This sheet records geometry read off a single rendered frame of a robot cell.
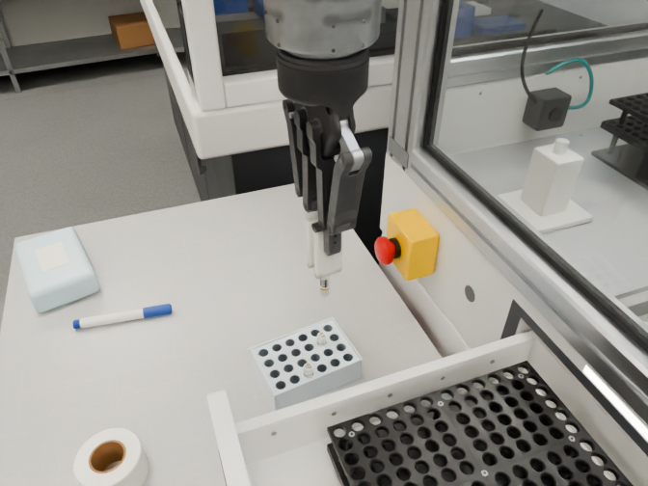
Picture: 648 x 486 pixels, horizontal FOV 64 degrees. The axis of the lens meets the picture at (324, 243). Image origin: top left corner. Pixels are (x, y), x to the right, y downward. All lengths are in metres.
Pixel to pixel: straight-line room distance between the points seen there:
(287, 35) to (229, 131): 0.70
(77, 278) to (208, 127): 0.40
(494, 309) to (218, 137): 0.66
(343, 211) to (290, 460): 0.26
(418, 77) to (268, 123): 0.47
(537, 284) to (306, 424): 0.27
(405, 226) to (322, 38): 0.38
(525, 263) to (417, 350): 0.25
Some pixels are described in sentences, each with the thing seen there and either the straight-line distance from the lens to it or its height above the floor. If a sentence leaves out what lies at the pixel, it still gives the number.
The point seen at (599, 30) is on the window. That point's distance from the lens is 0.50.
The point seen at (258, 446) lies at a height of 0.86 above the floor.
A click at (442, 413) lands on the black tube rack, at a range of 0.53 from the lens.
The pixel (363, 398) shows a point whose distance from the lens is 0.55.
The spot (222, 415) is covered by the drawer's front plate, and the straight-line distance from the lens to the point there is 0.49.
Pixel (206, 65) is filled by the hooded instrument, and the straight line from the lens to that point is 1.03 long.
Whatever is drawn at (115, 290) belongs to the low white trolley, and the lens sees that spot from 0.89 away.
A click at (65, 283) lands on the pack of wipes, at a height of 0.80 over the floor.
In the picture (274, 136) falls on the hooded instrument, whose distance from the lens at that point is 1.12.
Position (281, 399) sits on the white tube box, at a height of 0.79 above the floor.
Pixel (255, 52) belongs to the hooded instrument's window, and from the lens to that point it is 1.06.
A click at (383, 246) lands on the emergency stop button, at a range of 0.71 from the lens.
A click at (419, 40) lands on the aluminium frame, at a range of 0.69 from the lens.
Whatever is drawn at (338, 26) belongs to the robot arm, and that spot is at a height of 1.22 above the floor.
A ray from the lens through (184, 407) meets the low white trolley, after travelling 0.71.
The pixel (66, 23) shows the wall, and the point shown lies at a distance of 4.43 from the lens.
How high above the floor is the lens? 1.33
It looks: 38 degrees down
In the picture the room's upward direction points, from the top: straight up
